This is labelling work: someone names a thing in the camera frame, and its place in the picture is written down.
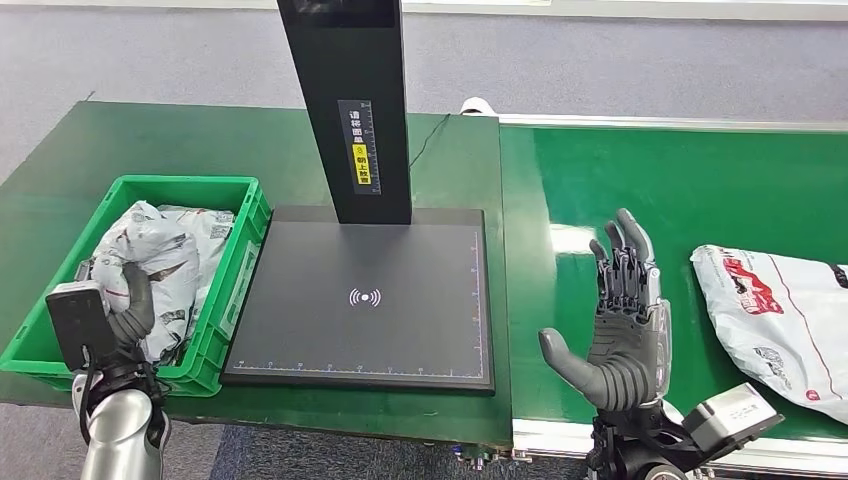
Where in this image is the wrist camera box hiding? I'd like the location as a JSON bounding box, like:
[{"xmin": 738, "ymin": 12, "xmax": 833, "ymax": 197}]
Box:
[
  {"xmin": 44, "ymin": 280, "xmax": 120, "ymax": 373},
  {"xmin": 681, "ymin": 382, "xmax": 786, "ymax": 456}
]

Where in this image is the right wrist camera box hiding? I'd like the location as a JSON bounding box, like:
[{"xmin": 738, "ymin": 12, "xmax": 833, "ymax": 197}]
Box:
[{"xmin": 681, "ymin": 382, "xmax": 786, "ymax": 456}]

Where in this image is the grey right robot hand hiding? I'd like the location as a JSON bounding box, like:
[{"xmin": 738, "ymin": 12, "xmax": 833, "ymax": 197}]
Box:
[{"xmin": 537, "ymin": 207, "xmax": 674, "ymax": 414}]

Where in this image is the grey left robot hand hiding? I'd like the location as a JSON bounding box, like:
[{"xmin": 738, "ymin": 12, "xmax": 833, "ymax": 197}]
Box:
[{"xmin": 105, "ymin": 262, "xmax": 158, "ymax": 363}]

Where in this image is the white mailer package red logo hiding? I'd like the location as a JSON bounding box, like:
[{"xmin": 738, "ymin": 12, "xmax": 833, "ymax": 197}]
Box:
[{"xmin": 689, "ymin": 244, "xmax": 848, "ymax": 427}]

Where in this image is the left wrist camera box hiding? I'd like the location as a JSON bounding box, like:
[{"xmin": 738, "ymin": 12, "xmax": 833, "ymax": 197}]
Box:
[{"xmin": 44, "ymin": 280, "xmax": 120, "ymax": 373}]

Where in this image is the green plastic crate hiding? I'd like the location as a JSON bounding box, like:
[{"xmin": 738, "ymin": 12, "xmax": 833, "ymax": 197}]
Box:
[{"xmin": 0, "ymin": 174, "xmax": 274, "ymax": 399}]

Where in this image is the black inbound scanner machine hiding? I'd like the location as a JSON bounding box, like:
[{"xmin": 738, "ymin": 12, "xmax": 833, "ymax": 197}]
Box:
[{"xmin": 219, "ymin": 0, "xmax": 497, "ymax": 397}]

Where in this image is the black yellow label sticker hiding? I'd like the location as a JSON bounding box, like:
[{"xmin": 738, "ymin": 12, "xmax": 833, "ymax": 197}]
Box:
[{"xmin": 337, "ymin": 99, "xmax": 383, "ymax": 197}]

